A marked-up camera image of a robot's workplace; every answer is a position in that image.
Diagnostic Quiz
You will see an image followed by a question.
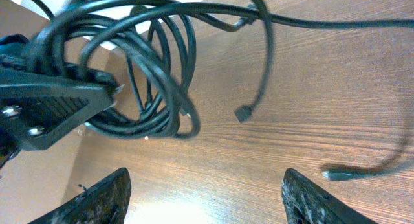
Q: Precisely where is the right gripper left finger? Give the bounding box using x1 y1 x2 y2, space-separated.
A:
31 168 131 224

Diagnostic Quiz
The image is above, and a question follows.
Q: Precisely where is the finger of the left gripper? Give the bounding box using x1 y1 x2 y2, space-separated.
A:
1 68 117 151
1 34 113 85

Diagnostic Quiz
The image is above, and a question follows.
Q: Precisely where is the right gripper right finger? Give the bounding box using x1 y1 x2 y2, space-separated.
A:
281 168 375 224

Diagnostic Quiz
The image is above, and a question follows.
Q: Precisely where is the left arm wiring cable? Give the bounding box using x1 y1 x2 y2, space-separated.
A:
17 0 56 21

